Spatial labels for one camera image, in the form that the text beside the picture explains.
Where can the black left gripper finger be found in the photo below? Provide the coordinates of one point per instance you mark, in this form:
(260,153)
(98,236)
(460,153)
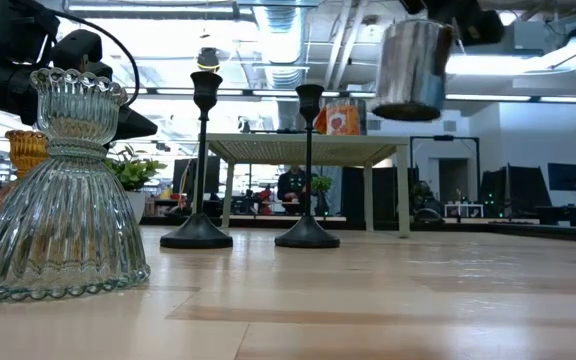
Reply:
(135,127)

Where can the large silver tin brown tag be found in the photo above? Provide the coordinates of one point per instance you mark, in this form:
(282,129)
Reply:
(410,70)

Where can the amber ribbed glass candle holder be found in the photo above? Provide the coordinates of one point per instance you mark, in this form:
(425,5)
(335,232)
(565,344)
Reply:
(25,150)

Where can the tall black candlestick holder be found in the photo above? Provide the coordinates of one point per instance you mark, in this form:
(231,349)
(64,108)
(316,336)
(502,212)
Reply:
(308,235)
(198,235)

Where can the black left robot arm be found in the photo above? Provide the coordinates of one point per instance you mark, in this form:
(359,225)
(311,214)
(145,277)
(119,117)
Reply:
(8,25)

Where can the clear ribbed glass candle holder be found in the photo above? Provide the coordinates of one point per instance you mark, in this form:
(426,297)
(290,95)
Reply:
(68,225)

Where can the green plant in white pot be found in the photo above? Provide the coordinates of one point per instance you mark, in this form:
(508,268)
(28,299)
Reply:
(135,172)

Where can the black computer monitor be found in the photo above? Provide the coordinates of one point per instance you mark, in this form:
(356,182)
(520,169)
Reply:
(565,177)
(180,175)

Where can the long ceiling light strip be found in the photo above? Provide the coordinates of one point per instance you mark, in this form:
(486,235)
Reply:
(268,93)

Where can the small pale green table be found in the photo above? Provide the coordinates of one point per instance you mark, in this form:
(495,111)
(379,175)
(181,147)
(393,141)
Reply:
(348,142)

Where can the person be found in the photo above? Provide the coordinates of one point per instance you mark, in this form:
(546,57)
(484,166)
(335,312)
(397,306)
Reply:
(292,187)

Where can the black office partition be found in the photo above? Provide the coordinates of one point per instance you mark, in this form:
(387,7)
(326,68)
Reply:
(518,190)

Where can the small white shelf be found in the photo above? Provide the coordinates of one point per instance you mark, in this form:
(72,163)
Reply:
(470,205)

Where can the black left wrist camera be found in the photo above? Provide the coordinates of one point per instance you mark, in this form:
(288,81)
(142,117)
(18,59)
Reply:
(75,50)

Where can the black metal frame stand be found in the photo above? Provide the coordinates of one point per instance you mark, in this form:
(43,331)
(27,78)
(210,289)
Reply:
(443,138)

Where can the ribbed silver ceiling duct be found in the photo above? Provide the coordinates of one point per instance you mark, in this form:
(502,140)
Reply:
(283,40)

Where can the black table edge rail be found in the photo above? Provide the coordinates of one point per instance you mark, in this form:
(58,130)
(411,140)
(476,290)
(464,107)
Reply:
(543,231)

